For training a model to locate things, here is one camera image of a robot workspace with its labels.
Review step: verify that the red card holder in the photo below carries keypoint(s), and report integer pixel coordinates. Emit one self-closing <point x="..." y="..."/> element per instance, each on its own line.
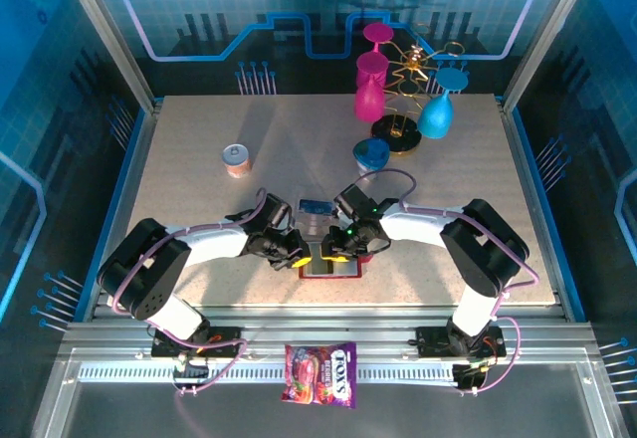
<point x="346" y="269"/>

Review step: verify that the blue credit card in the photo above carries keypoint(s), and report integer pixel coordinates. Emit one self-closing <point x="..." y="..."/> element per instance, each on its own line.
<point x="313" y="206"/>

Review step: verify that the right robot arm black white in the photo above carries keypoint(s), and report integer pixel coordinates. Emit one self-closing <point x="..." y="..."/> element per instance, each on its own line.
<point x="418" y="224"/>

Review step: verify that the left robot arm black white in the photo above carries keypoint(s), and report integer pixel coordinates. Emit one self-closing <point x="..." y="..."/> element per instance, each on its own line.
<point x="214" y="246"/>

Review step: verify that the yogurt cup blue lid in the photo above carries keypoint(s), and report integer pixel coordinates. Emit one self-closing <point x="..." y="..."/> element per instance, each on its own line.
<point x="370" y="152"/>

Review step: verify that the small tin can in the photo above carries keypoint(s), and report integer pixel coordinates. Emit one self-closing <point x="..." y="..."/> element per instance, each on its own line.
<point x="236" y="159"/>

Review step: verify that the purple candy bag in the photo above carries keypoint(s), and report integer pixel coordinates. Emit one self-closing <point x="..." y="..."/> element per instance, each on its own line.
<point x="318" y="373"/>

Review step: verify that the pink wine glass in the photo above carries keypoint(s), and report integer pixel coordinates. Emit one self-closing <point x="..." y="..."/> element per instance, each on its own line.
<point x="378" y="33"/>
<point x="369" y="104"/>

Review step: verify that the black controller board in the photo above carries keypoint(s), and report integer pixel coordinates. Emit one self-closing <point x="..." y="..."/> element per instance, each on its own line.
<point x="196" y="374"/>
<point x="468" y="380"/>

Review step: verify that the blue wine glass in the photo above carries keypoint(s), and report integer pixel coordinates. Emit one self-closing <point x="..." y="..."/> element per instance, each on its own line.
<point x="435" y="119"/>

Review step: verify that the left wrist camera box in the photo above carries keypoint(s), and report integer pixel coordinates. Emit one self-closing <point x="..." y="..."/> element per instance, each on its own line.
<point x="271" y="211"/>

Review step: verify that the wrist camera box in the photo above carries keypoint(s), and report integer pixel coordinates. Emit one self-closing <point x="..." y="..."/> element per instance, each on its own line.
<point x="271" y="211"/>
<point x="356" y="201"/>

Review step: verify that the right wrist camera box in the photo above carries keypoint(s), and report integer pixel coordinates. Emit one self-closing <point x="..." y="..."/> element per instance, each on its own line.
<point x="356" y="201"/>

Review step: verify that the aluminium front rail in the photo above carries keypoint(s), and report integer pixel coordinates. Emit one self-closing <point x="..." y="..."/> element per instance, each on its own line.
<point x="323" y="323"/>

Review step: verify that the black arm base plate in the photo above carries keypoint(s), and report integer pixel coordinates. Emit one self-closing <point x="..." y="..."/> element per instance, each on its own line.
<point x="428" y="343"/>
<point x="164" y="348"/>

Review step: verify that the aluminium side rail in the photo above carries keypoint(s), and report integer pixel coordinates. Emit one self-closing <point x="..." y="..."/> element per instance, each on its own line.
<point x="530" y="179"/>
<point x="132" y="179"/>

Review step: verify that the aluminium frame post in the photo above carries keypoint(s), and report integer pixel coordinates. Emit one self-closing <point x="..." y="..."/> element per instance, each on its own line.
<point x="545" y="35"/>
<point x="110" y="35"/>

